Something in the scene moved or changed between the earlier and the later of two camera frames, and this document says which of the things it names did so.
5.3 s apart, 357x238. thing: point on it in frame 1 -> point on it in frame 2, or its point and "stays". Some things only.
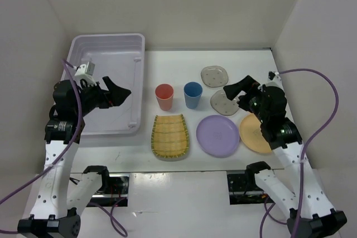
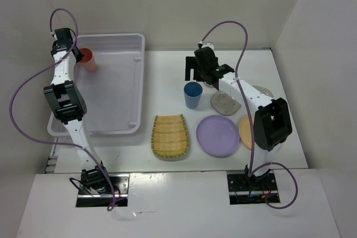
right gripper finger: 243,100 -> 194,64
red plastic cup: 164,93 -> 88,61
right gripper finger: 248,84 -> 189,63
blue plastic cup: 192,92 stays
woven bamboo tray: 169,140 stays
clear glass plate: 223,105 stays
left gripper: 115,97 -> 80,56
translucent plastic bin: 121,57 stays
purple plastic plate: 217,135 stays
